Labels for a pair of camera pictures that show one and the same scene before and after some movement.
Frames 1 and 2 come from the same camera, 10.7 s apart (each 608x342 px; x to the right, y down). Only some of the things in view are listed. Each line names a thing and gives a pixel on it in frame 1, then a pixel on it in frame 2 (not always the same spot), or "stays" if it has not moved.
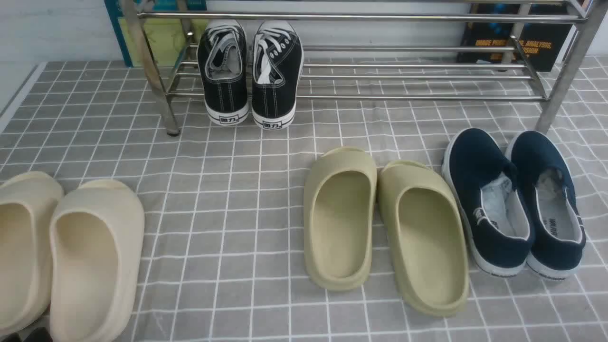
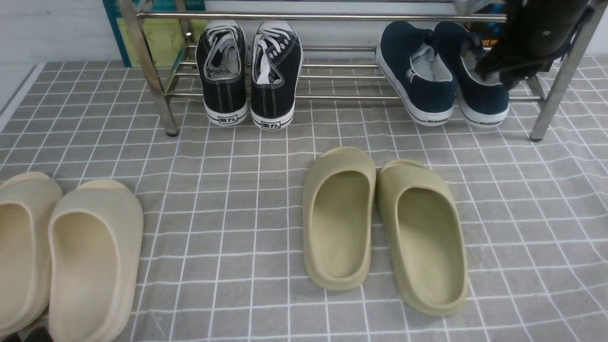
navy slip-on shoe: (489, 203) -> (417, 71)
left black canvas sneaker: (221, 52) stays
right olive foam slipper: (427, 236) stays
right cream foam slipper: (96, 248) stays
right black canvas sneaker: (278, 67) stays
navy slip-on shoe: (558, 238) -> (481, 101)
